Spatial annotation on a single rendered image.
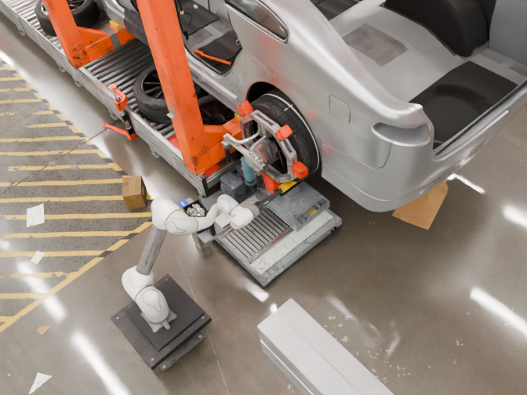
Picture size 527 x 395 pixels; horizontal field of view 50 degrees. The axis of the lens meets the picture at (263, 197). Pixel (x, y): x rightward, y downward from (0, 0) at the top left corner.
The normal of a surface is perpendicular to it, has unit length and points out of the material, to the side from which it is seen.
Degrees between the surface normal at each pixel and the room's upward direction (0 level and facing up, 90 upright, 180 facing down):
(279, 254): 0
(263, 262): 0
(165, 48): 90
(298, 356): 0
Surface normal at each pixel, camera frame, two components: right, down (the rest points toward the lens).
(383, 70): 0.15, -0.39
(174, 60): 0.65, 0.55
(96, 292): -0.10, -0.64
